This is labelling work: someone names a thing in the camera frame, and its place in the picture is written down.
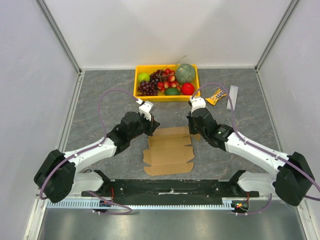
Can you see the green netted melon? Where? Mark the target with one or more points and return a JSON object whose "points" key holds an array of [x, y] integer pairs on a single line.
{"points": [[185, 73]]}

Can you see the brown cardboard box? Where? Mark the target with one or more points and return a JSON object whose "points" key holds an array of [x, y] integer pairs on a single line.
{"points": [[170, 151]]}

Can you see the green apple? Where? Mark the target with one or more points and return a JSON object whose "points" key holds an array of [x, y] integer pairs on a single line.
{"points": [[143, 77]]}

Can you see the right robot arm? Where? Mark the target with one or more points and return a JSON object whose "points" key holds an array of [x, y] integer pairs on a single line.
{"points": [[287, 175]]}

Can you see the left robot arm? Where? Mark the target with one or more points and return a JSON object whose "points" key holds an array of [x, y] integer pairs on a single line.
{"points": [[60, 173]]}

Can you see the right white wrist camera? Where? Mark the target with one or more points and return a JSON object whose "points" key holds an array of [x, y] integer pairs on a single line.
{"points": [[197, 103]]}

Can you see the purple grape bunch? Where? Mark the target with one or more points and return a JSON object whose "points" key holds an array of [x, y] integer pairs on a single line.
{"points": [[148, 88]]}

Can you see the slotted cable duct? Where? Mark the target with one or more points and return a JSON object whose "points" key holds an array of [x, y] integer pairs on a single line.
{"points": [[97, 204]]}

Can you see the yellow candy packet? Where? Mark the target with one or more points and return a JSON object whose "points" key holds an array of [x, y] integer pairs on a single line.
{"points": [[220, 93]]}

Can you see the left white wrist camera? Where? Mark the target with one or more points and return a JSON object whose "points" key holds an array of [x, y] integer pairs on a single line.
{"points": [[145, 108]]}

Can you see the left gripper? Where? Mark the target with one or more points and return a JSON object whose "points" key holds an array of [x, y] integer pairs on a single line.
{"points": [[152, 124]]}

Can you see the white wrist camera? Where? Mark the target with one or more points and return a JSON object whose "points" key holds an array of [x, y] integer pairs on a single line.
{"points": [[197, 103], [145, 108]]}

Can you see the red strawberry bunch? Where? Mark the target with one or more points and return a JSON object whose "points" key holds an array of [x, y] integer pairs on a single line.
{"points": [[166, 78]]}

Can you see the green avocado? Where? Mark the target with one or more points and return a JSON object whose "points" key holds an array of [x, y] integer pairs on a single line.
{"points": [[172, 92]]}

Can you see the red tomato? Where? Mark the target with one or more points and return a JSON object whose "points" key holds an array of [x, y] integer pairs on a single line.
{"points": [[187, 89]]}

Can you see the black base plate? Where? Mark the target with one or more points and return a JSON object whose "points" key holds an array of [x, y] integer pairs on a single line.
{"points": [[121, 188]]}

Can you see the aluminium front rail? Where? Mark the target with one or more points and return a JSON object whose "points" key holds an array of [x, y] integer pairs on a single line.
{"points": [[291, 189]]}

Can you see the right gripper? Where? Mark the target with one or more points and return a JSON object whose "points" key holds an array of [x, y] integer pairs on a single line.
{"points": [[193, 124]]}

